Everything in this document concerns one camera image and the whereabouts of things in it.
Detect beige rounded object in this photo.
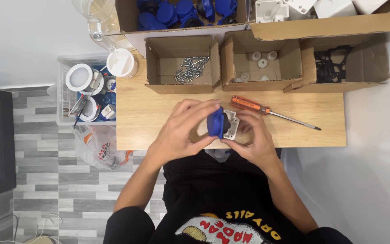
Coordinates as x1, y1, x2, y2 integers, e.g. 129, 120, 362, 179
24, 236, 56, 244

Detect group of white rubber plugs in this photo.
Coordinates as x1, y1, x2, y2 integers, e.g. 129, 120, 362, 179
234, 51, 278, 83

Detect black printed t-shirt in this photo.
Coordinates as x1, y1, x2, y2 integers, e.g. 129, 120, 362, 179
103, 148, 353, 244

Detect heap of white plastic housings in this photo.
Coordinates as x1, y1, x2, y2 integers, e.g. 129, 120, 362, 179
255, 0, 390, 24

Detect small cardboard box with plugs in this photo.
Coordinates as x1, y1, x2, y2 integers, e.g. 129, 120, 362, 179
220, 31, 304, 92

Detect clear plastic bag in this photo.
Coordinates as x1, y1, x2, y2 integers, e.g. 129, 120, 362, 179
71, 124, 133, 170

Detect person's right hand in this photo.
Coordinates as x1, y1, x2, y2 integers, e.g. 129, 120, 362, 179
220, 108, 280, 170

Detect white socket base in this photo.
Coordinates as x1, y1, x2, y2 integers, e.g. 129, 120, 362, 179
222, 109, 240, 141

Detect white cable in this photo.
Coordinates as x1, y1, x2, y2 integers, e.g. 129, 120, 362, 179
0, 213, 63, 244

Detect large cardboard box, blue parts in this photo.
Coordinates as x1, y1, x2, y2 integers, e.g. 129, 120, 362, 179
113, 0, 251, 36

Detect heap of blue socket lids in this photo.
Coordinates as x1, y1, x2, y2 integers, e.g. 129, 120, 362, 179
136, 0, 238, 31

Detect clear plastic jug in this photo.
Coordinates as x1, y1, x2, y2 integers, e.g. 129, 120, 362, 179
71, 0, 137, 52

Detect small cardboard box with screws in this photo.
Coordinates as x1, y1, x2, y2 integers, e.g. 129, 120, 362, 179
144, 35, 221, 95

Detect white plastic cap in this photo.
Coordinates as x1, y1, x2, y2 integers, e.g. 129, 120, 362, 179
106, 48, 139, 79

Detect person's left hand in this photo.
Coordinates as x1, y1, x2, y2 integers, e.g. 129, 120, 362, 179
146, 99, 223, 167

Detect blue socket cover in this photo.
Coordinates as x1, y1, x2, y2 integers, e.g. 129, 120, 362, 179
207, 107, 231, 139

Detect clear plastic crate with fittings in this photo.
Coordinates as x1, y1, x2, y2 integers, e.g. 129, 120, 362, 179
56, 54, 118, 126

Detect orange handle screwdriver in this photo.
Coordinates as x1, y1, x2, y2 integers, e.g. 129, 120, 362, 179
230, 95, 322, 131

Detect pile of silver screws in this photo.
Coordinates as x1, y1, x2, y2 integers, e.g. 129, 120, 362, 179
174, 56, 211, 84

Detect large cardboard box, white parts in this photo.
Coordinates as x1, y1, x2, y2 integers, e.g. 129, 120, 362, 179
249, 0, 390, 41

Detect small cardboard box with gaskets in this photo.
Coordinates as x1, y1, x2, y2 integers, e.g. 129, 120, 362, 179
283, 32, 390, 94

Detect pile of black gaskets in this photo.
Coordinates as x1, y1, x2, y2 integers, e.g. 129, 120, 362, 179
314, 45, 353, 84

